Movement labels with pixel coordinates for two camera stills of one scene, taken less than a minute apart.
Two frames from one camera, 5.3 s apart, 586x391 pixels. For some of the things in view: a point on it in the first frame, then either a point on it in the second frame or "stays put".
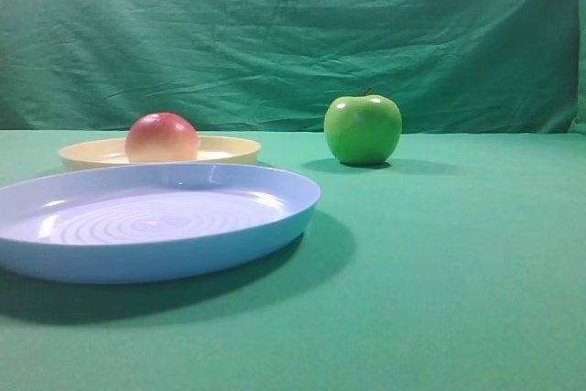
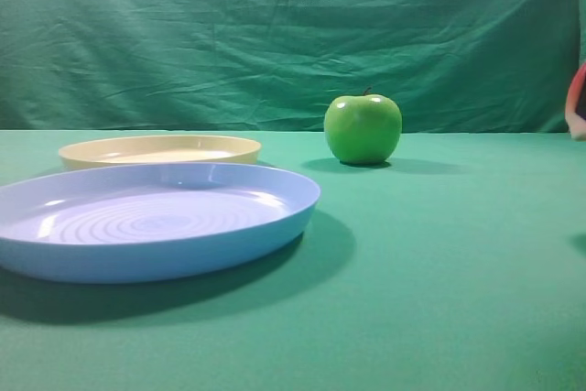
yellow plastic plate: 111,152 stays put
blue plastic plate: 145,222 stays put
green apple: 363,130 stays put
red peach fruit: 161,137 → 575,110
